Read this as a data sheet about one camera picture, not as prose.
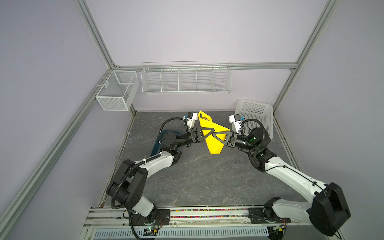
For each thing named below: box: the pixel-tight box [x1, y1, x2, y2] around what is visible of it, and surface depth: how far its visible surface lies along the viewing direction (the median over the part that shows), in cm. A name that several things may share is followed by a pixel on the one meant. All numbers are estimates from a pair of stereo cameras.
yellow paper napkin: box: [198, 110, 231, 155], surface depth 67 cm
